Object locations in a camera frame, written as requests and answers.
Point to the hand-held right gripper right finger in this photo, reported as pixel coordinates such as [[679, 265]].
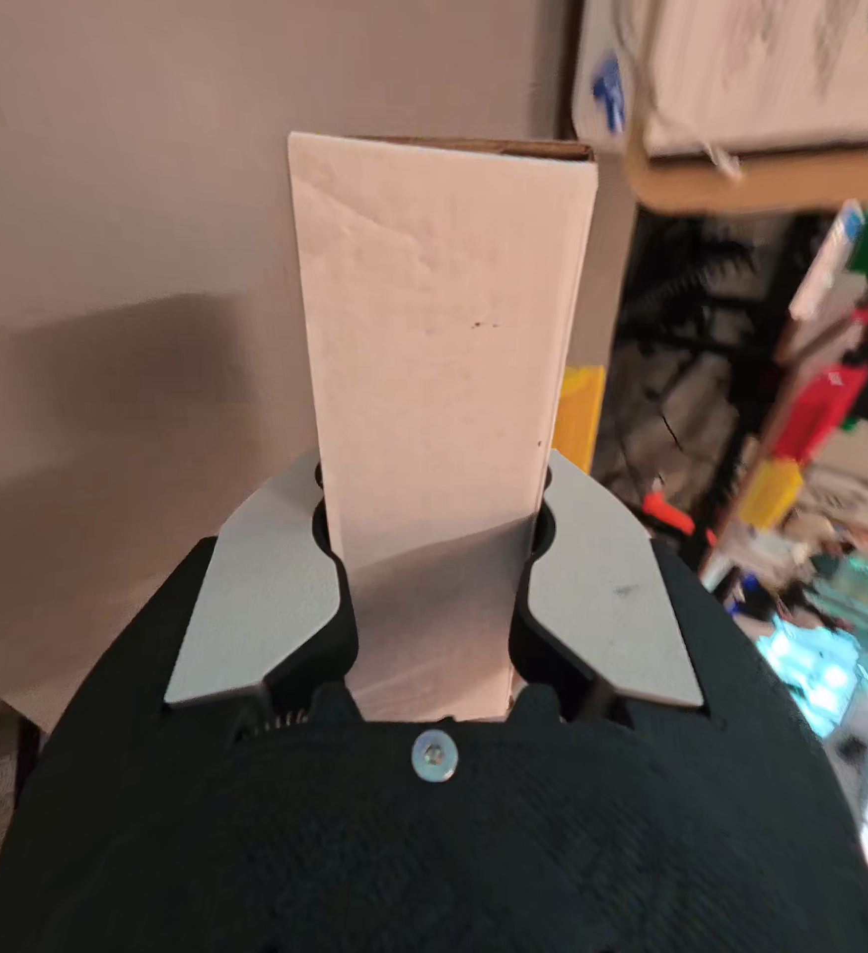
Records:
[[605, 595]]

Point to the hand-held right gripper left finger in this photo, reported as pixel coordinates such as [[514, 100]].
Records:
[[255, 595]]

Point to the large yellow plastic bin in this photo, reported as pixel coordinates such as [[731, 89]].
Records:
[[579, 417]]

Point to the white cardboard box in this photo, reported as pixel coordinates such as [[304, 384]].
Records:
[[434, 335]]

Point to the small yellow plastic bin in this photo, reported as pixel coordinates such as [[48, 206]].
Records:
[[771, 493]]

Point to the red plastic bin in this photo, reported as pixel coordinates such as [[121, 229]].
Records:
[[821, 413]]

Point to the wooden shelf board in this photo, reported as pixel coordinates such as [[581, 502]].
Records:
[[762, 182]]

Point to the white printed carton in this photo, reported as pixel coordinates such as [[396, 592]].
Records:
[[762, 67]]

